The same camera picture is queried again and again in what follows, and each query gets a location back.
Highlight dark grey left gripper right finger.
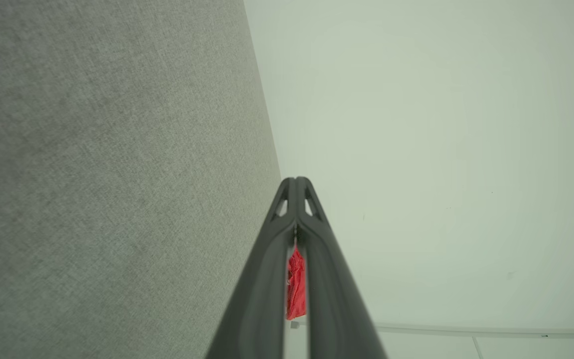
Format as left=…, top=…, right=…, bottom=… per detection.
left=294, top=177, right=388, bottom=359

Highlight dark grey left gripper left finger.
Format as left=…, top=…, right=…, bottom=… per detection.
left=206, top=177, right=298, bottom=359

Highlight red shorts with white stripe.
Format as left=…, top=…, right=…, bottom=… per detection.
left=286, top=244, right=307, bottom=321

